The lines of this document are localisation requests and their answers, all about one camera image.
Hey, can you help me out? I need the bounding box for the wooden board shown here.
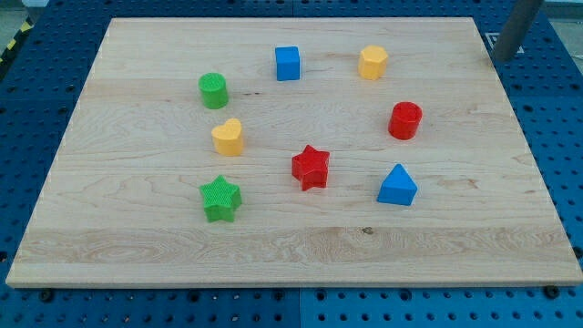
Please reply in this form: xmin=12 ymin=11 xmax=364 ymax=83
xmin=6 ymin=17 xmax=582 ymax=289

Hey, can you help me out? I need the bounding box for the red star block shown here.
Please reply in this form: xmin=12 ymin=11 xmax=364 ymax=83
xmin=291 ymin=145 xmax=330 ymax=191

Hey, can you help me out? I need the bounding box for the yellow heart block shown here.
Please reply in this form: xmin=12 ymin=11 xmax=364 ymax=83
xmin=211 ymin=118 xmax=244 ymax=156

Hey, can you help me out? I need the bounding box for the green star block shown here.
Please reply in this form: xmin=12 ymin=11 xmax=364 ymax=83
xmin=199 ymin=175 xmax=242 ymax=222

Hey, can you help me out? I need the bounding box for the blue cube block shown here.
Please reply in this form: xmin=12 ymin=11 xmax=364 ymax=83
xmin=274 ymin=46 xmax=301 ymax=81

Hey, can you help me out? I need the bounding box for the blue triangle block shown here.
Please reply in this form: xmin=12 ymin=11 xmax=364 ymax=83
xmin=377 ymin=164 xmax=418 ymax=206

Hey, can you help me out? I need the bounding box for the green cylinder block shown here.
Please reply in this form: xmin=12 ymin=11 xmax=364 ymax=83
xmin=198 ymin=72 xmax=229 ymax=109

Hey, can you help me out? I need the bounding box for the red cylinder block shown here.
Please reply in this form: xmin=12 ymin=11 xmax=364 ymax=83
xmin=387 ymin=101 xmax=423 ymax=140

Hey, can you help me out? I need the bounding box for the yellow hexagon block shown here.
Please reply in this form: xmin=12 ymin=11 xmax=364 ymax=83
xmin=357 ymin=45 xmax=388 ymax=80

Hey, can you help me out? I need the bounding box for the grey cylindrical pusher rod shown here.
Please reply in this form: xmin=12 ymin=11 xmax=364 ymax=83
xmin=492 ymin=0 xmax=544 ymax=62

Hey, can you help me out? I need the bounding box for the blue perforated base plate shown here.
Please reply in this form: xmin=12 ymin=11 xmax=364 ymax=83
xmin=1 ymin=0 xmax=582 ymax=327

